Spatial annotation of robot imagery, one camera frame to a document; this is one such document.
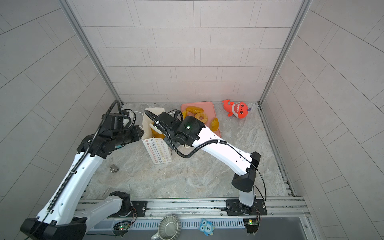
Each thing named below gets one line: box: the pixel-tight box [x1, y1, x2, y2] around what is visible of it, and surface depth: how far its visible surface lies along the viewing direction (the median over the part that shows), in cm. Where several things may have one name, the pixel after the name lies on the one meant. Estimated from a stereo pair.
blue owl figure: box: [198, 218, 215, 237], surface depth 67 cm
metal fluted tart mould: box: [158, 214, 182, 240], surface depth 67 cm
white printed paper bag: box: [141, 107, 173, 165], surface depth 76 cm
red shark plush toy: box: [222, 100, 252, 119], surface depth 107 cm
